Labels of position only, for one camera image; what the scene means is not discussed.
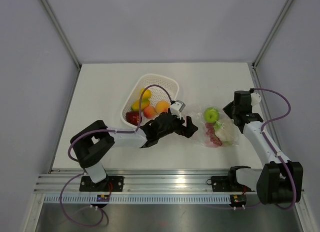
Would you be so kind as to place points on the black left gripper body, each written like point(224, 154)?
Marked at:
point(176, 126)

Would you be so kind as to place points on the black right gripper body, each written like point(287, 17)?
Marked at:
point(234, 111)

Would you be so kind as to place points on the fake green apple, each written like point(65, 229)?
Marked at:
point(211, 115)

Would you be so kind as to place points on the clear zip top bag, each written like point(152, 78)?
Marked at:
point(196, 111)

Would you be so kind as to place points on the fake orange fruit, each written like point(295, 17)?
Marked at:
point(162, 106)

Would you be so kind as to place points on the fake peach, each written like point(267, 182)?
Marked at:
point(150, 112)

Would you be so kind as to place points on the fake mango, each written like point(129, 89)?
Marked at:
point(140, 105)

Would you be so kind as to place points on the fake yellow pear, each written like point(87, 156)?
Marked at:
point(146, 94)

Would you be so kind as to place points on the fake dark red apple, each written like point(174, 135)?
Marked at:
point(133, 117)

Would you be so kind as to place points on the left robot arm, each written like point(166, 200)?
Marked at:
point(92, 143)

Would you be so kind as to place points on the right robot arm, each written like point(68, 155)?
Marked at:
point(280, 181)

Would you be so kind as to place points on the fake red grapes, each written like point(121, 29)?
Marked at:
point(212, 140)

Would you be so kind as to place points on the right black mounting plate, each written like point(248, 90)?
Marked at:
point(223, 184)

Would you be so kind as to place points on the black mounting plate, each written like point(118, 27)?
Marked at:
point(223, 184)
point(113, 183)

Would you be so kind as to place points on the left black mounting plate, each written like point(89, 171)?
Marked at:
point(113, 183)

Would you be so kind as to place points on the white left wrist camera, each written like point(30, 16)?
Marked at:
point(177, 107)

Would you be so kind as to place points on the white slotted cable duct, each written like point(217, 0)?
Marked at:
point(139, 199)

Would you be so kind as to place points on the right aluminium frame post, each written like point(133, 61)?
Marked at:
point(273, 31)

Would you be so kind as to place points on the aluminium frame post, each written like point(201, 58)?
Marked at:
point(60, 32)
point(273, 31)

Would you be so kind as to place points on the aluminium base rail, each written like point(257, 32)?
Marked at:
point(193, 181)

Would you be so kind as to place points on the left aluminium frame post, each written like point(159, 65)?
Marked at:
point(60, 32)

